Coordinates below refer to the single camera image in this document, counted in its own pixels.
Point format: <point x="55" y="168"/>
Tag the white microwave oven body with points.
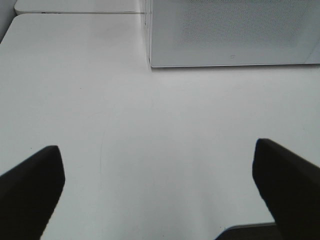
<point x="147" y="30"/>

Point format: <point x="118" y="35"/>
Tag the white microwave door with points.
<point x="199" y="33"/>

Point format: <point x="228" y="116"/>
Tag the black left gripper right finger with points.
<point x="290" y="188"/>

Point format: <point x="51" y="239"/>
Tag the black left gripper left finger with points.
<point x="29" y="194"/>

